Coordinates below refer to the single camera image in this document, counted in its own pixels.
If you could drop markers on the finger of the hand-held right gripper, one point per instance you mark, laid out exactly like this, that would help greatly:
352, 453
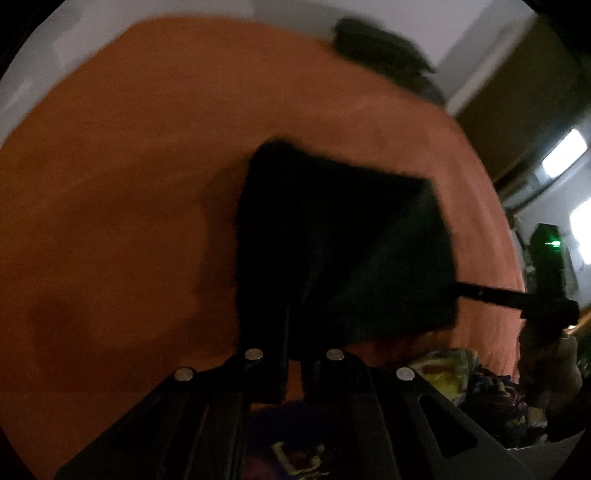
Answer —
489, 294

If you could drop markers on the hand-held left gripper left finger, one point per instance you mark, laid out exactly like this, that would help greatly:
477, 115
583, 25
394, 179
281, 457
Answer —
279, 374

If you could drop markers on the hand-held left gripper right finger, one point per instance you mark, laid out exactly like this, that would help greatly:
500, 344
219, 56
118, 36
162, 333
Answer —
314, 374

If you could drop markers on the black garment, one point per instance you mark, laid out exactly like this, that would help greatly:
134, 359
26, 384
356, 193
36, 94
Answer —
346, 230

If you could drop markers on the pile of dark clothes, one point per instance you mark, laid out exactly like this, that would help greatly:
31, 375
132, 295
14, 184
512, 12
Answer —
378, 50

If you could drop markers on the person's right hand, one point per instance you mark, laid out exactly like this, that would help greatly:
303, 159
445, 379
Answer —
549, 364

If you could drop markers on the bright window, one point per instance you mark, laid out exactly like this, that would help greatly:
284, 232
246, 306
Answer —
563, 152
582, 230

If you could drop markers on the colourful printed cloth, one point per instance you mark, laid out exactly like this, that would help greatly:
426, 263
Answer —
485, 392

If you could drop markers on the brown wooden door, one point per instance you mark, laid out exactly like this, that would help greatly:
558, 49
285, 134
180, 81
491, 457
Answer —
517, 101

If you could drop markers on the orange bed sheet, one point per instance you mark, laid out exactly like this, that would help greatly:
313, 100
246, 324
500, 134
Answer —
138, 184

